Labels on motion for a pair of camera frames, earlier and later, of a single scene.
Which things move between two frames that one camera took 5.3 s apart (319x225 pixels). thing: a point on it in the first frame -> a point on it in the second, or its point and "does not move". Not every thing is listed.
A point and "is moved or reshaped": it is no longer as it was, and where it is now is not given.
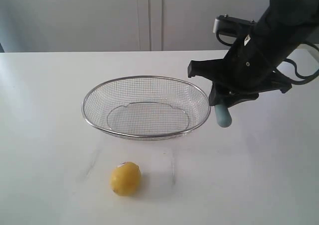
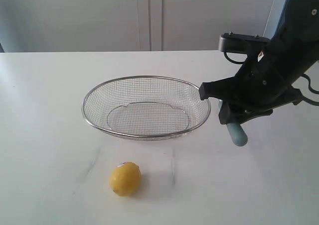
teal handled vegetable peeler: (224, 116) is moved or reshaped
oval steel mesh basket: (145, 107) does not move
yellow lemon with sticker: (126, 178) does not move
